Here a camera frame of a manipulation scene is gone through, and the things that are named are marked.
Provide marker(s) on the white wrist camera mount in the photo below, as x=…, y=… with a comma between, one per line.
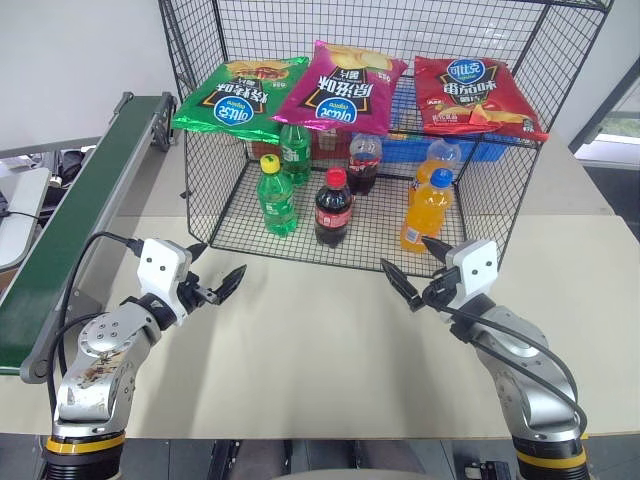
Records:
x=477, y=270
x=160, y=270

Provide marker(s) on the red chips bag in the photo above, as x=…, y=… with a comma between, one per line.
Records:
x=470, y=100

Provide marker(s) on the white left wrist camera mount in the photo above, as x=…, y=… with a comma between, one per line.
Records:
x=160, y=270

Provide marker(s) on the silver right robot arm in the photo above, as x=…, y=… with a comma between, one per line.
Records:
x=530, y=395

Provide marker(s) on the cola bottle red cap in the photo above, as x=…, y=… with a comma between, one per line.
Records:
x=333, y=215

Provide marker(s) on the orange soda bottle blue cap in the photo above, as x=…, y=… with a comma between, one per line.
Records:
x=425, y=215

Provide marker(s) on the green chips bag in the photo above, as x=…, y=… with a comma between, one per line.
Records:
x=235, y=105

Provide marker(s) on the cola bottle half empty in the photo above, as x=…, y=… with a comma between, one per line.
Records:
x=362, y=172

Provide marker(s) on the green conveyor belt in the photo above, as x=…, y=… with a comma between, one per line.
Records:
x=75, y=215

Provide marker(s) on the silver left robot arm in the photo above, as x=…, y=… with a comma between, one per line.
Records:
x=95, y=370

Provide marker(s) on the glass window pane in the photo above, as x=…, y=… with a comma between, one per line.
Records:
x=612, y=120

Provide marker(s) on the green soda bottle yellow cap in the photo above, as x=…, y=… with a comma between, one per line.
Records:
x=276, y=205

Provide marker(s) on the orange soda bottle half empty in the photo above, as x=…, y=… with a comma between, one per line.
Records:
x=423, y=175

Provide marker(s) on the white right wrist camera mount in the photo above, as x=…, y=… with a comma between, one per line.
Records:
x=477, y=270

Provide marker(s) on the red box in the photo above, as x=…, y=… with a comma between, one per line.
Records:
x=264, y=149

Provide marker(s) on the magenta chips bag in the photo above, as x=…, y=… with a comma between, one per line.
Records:
x=335, y=95

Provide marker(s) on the white side desk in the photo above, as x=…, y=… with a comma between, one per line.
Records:
x=25, y=210

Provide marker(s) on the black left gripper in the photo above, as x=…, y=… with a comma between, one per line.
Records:
x=192, y=295

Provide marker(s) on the blue plastic crate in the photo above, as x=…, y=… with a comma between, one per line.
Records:
x=400, y=147

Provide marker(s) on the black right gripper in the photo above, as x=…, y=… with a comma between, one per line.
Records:
x=442, y=290

